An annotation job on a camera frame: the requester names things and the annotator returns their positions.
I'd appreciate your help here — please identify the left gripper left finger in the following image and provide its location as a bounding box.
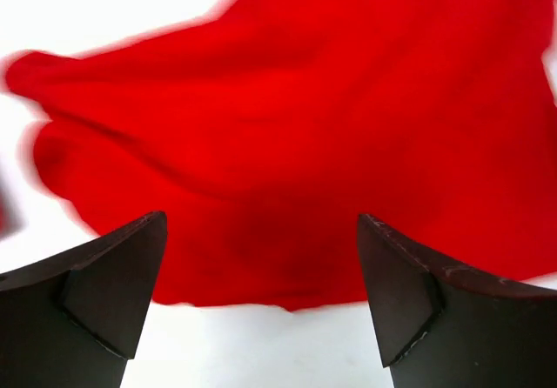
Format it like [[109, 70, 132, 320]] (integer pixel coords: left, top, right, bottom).
[[1, 211, 167, 388]]

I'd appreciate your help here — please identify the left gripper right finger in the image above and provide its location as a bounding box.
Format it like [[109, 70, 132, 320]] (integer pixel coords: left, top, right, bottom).
[[357, 215, 556, 388]]

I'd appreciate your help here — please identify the red t-shirt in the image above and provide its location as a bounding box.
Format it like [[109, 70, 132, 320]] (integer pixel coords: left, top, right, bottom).
[[4, 0, 556, 311]]

